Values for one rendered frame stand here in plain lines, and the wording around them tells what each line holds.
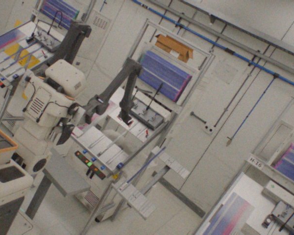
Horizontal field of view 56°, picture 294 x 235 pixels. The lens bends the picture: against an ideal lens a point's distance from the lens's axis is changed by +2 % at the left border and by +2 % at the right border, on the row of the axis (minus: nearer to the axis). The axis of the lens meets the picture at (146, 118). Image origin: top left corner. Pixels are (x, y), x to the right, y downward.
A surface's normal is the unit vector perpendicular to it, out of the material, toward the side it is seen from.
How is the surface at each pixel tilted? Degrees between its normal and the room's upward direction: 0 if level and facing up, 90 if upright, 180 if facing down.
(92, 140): 43
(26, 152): 82
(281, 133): 90
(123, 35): 90
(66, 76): 48
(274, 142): 90
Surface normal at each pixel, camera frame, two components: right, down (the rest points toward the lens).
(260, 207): 0.03, -0.59
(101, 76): -0.46, 0.00
